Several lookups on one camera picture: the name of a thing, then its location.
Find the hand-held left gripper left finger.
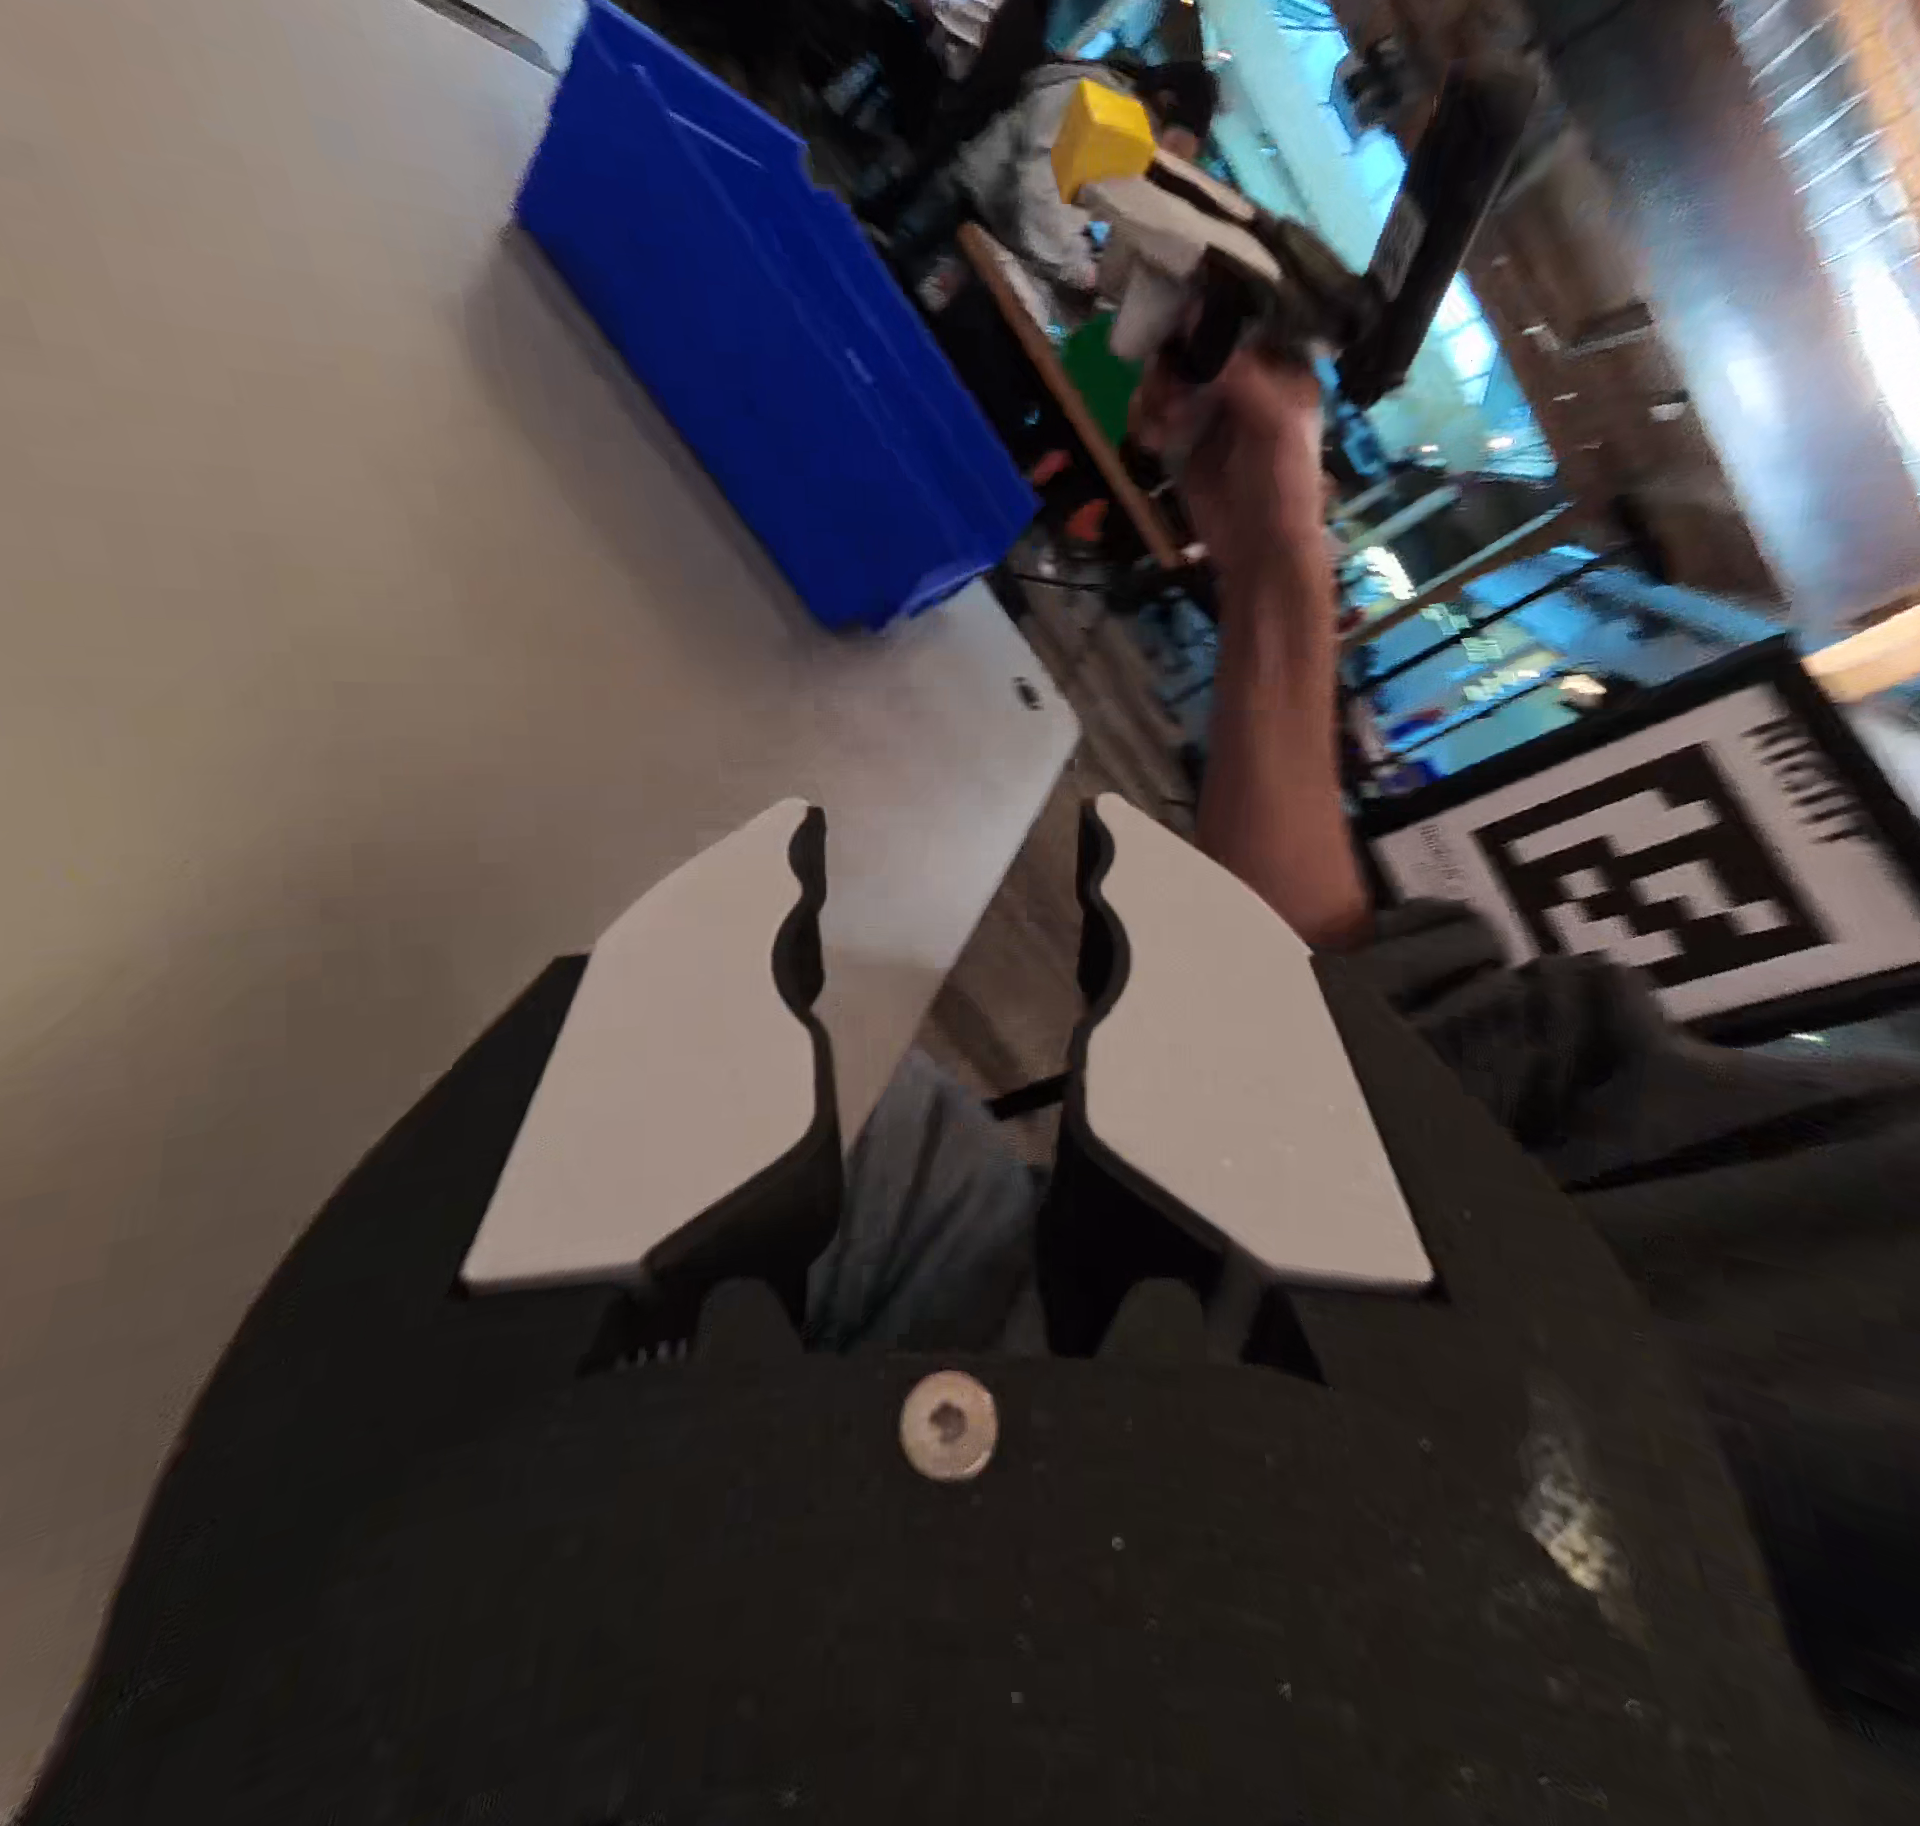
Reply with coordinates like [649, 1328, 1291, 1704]
[455, 798, 845, 1304]

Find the blue plastic bin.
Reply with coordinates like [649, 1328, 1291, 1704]
[508, 0, 1039, 639]

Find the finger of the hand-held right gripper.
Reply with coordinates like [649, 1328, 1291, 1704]
[1083, 159, 1271, 248]
[1098, 218, 1208, 362]

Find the printed marker board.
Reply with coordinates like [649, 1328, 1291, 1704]
[1353, 639, 1920, 1041]

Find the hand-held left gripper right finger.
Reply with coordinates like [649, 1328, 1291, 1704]
[1048, 794, 1439, 1301]

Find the person's right hand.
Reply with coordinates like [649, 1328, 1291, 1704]
[1132, 327, 1328, 501]

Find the person's right forearm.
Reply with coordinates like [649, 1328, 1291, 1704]
[1182, 447, 1388, 959]

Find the yellow wooden cube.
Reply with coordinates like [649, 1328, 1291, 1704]
[1048, 74, 1159, 206]

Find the green box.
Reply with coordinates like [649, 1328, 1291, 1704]
[1048, 320, 1159, 467]

